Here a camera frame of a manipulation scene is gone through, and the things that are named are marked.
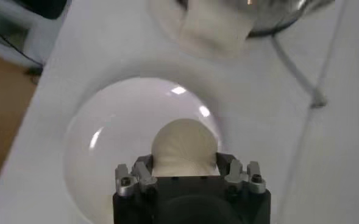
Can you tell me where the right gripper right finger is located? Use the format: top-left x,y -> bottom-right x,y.
216,152 -> 267,195

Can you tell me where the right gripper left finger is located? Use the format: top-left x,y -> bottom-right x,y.
115,153 -> 158,197

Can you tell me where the white steamed baozi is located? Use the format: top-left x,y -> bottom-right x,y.
151,117 -> 219,177

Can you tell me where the perforated steel steamer basket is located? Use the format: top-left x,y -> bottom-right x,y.
176,0 -> 335,39

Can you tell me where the white round plate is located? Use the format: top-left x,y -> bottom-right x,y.
62,76 -> 224,224

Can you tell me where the black pot power cord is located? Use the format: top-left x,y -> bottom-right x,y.
269,33 -> 328,109

